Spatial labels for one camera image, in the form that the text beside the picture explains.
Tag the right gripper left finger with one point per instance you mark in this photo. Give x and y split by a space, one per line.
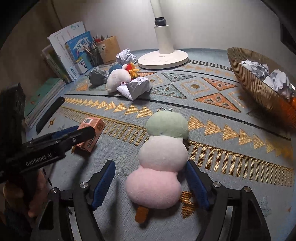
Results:
54 223

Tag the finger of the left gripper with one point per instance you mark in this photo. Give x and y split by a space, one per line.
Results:
50 137
79 136

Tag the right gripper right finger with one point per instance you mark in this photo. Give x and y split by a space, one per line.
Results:
247 220

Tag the orange cardboard box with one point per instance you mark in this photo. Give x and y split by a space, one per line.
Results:
99 125

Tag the pink white green dango plush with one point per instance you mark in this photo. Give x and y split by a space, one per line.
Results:
154 184

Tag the large paper sheet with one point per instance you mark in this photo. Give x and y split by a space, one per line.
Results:
132 90

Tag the orange fruit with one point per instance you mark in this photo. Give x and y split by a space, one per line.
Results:
293 102

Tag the small paper ball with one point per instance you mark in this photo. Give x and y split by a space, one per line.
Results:
280 83

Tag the person's left hand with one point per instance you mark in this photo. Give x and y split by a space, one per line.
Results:
28 192

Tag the black smartphone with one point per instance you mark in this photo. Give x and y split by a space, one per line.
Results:
48 114

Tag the teal notebook stack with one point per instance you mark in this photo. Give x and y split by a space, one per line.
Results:
41 98

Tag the grey crumpled paper ball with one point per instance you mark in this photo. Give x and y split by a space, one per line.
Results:
98 77

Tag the blue cover study book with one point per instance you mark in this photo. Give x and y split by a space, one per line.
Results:
78 55

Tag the black mesh pen holder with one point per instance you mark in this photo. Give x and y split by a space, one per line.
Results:
93 56

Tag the white duck plush toy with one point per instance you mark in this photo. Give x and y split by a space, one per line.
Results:
125 74

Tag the green upright books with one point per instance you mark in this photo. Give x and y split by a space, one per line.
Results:
52 59

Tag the white crumpled paper by lamp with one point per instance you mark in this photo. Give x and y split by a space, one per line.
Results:
125 57

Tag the bamboo pen holder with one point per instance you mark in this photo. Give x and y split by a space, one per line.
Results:
108 49

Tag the white tall booklet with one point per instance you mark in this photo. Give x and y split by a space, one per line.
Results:
58 41

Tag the white desk lamp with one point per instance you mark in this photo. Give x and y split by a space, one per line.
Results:
166 56

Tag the amber ribbed glass bowl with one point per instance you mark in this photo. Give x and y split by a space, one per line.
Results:
279 108

